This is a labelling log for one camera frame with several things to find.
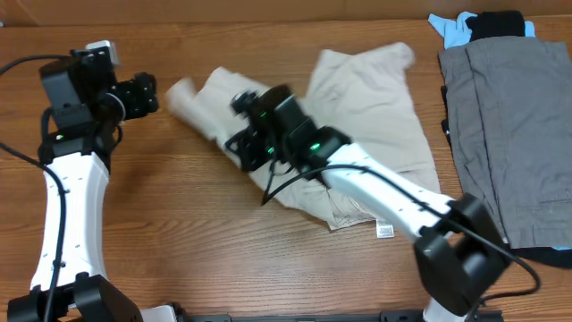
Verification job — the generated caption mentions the beige shorts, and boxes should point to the beige shorts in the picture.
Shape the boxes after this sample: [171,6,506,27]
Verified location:
[164,41,442,239]

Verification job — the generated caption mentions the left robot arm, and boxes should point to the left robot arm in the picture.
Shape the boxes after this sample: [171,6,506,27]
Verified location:
[7,40,158,321]

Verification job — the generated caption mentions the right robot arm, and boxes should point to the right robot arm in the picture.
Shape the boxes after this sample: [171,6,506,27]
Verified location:
[225,85,510,321]

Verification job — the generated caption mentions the light blue garment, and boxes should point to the light blue garment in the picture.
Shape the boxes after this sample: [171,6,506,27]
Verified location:
[428,12,535,49]

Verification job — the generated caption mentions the grey shorts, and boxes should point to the grey shorts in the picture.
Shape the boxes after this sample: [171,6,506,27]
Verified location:
[439,37,571,249]

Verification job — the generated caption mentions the black garment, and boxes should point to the black garment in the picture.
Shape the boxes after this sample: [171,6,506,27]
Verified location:
[466,11,526,41]

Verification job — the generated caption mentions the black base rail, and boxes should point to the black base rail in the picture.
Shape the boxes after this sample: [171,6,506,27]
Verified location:
[138,303,506,322]

